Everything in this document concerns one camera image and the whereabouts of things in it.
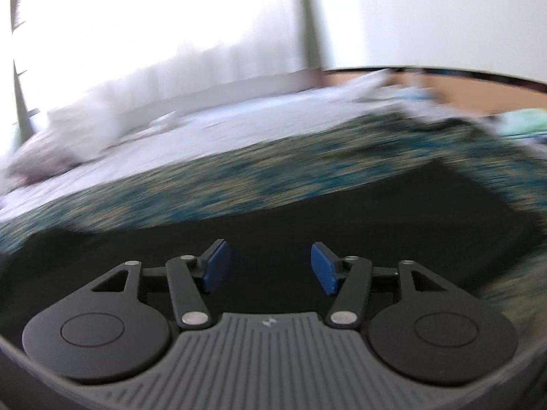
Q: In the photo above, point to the black pants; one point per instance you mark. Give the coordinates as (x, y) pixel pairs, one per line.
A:
(273, 218)

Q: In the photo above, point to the light blue box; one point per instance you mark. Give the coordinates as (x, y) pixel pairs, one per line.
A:
(523, 121)

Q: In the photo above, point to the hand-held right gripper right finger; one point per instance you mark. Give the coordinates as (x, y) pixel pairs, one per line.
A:
(325, 267)

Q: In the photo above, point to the teal patterned blanket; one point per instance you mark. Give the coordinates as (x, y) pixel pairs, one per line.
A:
(239, 166)

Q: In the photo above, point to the floral pillow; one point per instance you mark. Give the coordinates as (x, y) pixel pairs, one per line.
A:
(40, 158)

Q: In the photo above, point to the white pillow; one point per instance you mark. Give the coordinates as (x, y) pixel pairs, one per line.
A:
(85, 130)

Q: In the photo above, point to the grey bed headboard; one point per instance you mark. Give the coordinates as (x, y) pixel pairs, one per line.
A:
(222, 87)

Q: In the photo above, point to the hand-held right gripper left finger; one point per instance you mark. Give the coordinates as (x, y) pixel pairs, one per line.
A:
(216, 264)

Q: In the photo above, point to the green curtain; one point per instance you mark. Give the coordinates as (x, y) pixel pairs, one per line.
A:
(310, 21)
(23, 111)

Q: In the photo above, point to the white sheer curtain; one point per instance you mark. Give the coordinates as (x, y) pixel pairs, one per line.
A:
(149, 21)

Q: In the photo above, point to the wooden bed side board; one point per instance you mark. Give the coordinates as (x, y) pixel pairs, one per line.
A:
(470, 94)

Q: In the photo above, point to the white bed sheet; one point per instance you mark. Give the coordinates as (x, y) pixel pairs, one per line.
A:
(239, 113)

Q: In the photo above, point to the crumpled white cloth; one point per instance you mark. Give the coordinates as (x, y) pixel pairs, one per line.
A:
(376, 85)

